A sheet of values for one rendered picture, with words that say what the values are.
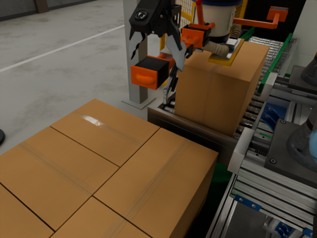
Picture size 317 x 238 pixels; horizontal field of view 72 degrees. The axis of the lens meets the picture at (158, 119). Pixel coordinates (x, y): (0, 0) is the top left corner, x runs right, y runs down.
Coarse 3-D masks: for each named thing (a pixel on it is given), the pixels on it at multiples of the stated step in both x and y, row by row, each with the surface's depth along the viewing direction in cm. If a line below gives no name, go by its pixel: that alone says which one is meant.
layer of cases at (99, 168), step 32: (64, 128) 139; (96, 128) 139; (128, 128) 140; (160, 128) 141; (0, 160) 117; (32, 160) 118; (64, 160) 118; (96, 160) 119; (128, 160) 120; (160, 160) 120; (192, 160) 121; (0, 192) 102; (32, 192) 103; (64, 192) 103; (96, 192) 104; (128, 192) 104; (160, 192) 105; (192, 192) 105; (0, 224) 91; (32, 224) 91; (64, 224) 92; (96, 224) 92; (128, 224) 92; (160, 224) 93
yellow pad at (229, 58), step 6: (240, 42) 110; (234, 48) 102; (240, 48) 107; (216, 54) 96; (228, 54) 96; (234, 54) 98; (210, 60) 94; (216, 60) 93; (222, 60) 92; (228, 60) 92; (228, 66) 92
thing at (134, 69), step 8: (152, 56) 60; (136, 64) 56; (144, 64) 56; (152, 64) 56; (160, 64) 56; (168, 64) 58; (136, 72) 55; (144, 72) 54; (152, 72) 53; (160, 72) 55; (168, 72) 60; (136, 80) 57; (160, 80) 56; (152, 88) 56
